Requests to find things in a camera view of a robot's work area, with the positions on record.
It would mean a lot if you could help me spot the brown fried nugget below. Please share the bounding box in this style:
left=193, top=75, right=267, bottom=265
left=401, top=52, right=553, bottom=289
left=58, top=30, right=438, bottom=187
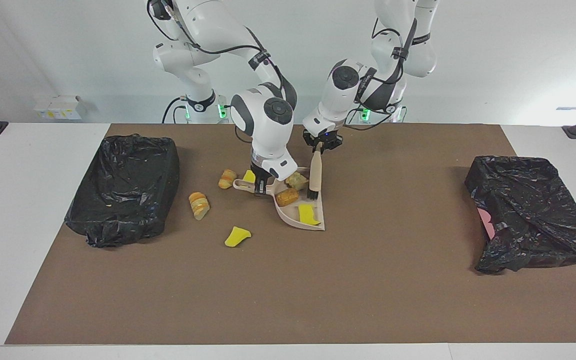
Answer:
left=275, top=188, right=300, bottom=208

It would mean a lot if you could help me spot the orange striped pastry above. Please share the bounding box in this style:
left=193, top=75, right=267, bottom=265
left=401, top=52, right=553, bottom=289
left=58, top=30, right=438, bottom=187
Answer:
left=286, top=172, right=309, bottom=192

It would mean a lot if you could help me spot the beige plastic dustpan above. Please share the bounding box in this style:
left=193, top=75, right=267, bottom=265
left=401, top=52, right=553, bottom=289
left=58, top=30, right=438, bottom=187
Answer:
left=232, top=167, right=327, bottom=232

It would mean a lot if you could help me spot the small striped croissant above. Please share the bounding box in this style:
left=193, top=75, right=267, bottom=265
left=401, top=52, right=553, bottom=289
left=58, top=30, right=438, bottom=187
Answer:
left=218, top=169, right=238, bottom=190

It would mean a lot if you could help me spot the striped croissant with pale end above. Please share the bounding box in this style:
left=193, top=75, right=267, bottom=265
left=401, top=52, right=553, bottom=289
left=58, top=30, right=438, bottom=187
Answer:
left=188, top=192, right=211, bottom=221

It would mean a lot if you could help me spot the black trash bag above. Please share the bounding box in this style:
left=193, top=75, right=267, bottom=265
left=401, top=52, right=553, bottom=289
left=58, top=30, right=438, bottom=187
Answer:
left=464, top=155, right=576, bottom=275
left=64, top=133, right=181, bottom=249

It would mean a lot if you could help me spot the pink bin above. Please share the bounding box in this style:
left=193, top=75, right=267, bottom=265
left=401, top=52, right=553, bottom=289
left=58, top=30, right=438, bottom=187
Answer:
left=477, top=207, right=496, bottom=241

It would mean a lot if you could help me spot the brown table mat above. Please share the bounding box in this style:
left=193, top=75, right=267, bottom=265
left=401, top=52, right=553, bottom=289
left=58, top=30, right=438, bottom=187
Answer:
left=4, top=123, right=576, bottom=346

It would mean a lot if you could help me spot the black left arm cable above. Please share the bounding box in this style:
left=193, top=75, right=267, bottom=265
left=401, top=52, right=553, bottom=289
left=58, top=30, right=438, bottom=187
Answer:
left=343, top=17, right=419, bottom=132

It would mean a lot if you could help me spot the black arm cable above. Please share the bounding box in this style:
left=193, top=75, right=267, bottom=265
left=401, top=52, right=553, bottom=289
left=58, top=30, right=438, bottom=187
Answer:
left=147, top=0, right=289, bottom=108
left=343, top=17, right=419, bottom=132

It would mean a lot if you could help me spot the black base cable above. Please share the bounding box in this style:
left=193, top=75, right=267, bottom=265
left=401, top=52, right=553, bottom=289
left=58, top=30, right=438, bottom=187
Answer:
left=162, top=96, right=191, bottom=124

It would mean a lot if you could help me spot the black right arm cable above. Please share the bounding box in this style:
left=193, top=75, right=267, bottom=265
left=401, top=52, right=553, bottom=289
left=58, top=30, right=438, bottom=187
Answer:
left=147, top=0, right=289, bottom=108

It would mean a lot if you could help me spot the white wall socket box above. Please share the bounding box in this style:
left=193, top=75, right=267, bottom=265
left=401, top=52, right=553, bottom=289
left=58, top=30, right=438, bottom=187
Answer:
left=34, top=96, right=83, bottom=121

